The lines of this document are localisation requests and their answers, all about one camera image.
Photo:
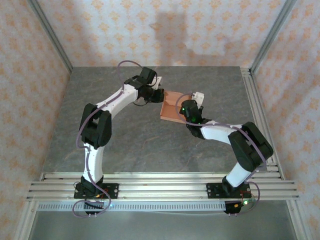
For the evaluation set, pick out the orange paper box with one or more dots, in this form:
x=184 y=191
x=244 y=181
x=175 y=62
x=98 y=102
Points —
x=170 y=112

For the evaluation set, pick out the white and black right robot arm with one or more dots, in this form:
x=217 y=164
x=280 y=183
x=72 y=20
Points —
x=250 y=147

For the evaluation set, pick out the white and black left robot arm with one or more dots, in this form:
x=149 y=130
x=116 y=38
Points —
x=96 y=126

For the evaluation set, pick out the black controller board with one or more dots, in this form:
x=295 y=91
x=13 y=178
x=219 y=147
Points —
x=93 y=206
x=232 y=208

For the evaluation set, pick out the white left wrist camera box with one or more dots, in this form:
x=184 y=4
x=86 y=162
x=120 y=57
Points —
x=158 y=82

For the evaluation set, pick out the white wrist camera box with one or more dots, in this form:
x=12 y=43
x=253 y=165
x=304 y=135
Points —
x=158 y=82
x=198 y=97

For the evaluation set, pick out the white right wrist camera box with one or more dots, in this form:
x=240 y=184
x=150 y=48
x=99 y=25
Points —
x=198 y=97

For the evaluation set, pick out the long side aluminium rail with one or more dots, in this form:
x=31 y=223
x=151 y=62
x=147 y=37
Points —
x=252 y=100

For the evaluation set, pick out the narrow aluminium extrusion rail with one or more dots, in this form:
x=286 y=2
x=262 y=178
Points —
x=162 y=176

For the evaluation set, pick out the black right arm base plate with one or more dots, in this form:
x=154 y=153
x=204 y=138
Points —
x=212 y=191

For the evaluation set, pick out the wide aluminium extrusion rail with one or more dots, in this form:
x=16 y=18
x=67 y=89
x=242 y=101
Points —
x=175 y=193

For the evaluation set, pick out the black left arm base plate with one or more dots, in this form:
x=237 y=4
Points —
x=113 y=191

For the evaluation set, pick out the aluminium frame post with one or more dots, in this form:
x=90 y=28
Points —
x=272 y=35
x=50 y=35

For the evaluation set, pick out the aluminium frame leg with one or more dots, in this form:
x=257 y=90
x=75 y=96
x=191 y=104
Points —
x=298 y=220
x=26 y=220

